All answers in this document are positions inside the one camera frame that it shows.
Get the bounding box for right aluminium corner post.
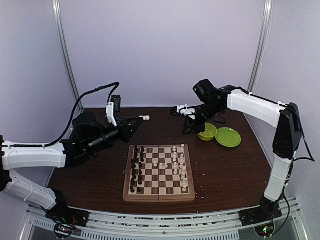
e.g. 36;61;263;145
247;0;274;93

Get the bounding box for white king chess piece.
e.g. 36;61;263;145
181;165;188;193

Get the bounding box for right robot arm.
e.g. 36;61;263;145
175;79;302;221

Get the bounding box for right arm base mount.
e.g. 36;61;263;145
238;196;282;237

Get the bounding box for black chess pieces row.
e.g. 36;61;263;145
129;145;146;195

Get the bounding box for left aluminium corner post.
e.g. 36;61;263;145
52;0;80;100

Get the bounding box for aluminium front rail frame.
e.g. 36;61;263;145
18;197;310;240

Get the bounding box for aluminium corner post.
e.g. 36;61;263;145
247;0;274;93
52;0;80;100

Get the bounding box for white chess pieces pile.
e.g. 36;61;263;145
152;161;169;169

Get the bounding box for wooden chess board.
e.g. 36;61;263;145
122;143;196;203

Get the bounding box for green plastic plate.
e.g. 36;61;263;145
215;127;242;148

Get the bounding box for green plastic bowl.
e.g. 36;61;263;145
197;122;218;142

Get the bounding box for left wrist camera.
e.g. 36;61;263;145
105;95;122;127

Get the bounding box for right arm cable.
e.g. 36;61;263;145
294;109;316;163

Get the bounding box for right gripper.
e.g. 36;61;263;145
181;101;222;135

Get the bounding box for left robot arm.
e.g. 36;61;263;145
0;111;150;222

